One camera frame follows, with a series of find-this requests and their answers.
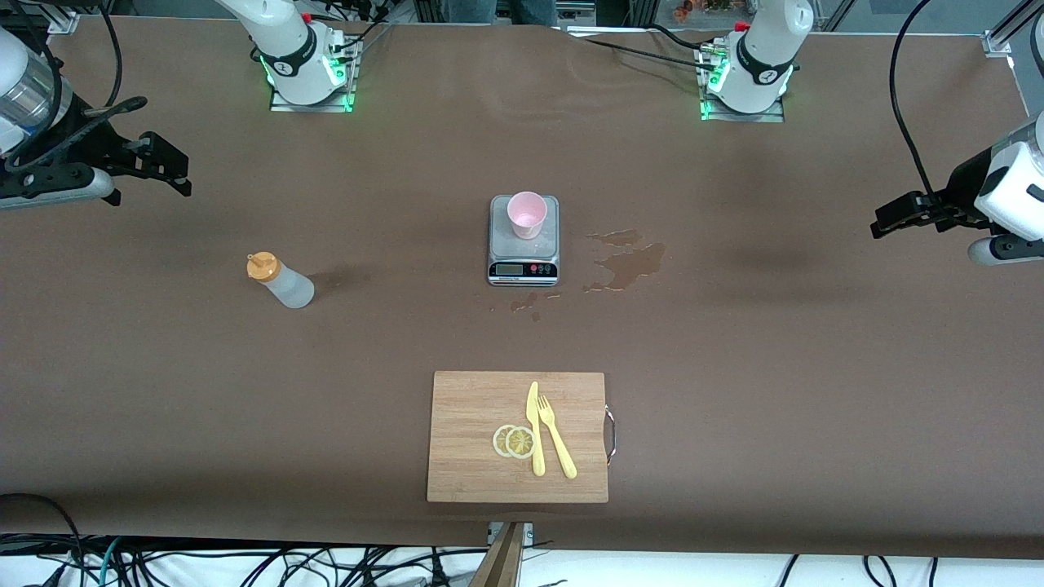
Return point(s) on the pink plastic cup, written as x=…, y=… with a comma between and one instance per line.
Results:
x=526, y=214

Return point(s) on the aluminium frame corner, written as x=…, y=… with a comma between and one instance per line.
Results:
x=64, y=24
x=997, y=43

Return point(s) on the wooden cutting board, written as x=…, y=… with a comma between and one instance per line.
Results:
x=473, y=424

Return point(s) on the small brown liquid spill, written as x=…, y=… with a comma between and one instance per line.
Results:
x=522, y=305

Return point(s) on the metal post bracket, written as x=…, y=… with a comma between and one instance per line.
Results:
x=527, y=531

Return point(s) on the yellow plastic knife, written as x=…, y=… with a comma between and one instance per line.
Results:
x=534, y=416

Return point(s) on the lemon slice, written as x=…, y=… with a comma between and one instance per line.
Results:
x=498, y=441
x=520, y=443

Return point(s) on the wooden post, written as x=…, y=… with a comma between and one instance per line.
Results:
x=499, y=562

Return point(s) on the person legs in jeans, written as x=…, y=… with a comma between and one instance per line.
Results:
x=497, y=10

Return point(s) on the large brown liquid spill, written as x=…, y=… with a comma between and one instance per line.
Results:
x=632, y=265

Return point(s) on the yellow plastic fork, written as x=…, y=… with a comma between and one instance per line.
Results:
x=559, y=444

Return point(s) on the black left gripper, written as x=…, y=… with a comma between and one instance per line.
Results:
x=960, y=189

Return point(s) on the translucent sauce bottle orange cap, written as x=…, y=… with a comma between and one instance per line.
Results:
x=289, y=287

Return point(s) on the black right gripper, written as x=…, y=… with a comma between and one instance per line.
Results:
x=84, y=141

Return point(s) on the silver digital kitchen scale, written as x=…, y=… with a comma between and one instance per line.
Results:
x=502, y=236

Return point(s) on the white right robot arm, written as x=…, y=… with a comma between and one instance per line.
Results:
x=289, y=49

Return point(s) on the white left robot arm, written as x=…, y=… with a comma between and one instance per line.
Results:
x=763, y=57

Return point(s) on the brown table cover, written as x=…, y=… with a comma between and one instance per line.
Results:
x=245, y=391

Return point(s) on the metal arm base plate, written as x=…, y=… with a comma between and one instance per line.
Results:
x=742, y=116
x=314, y=106

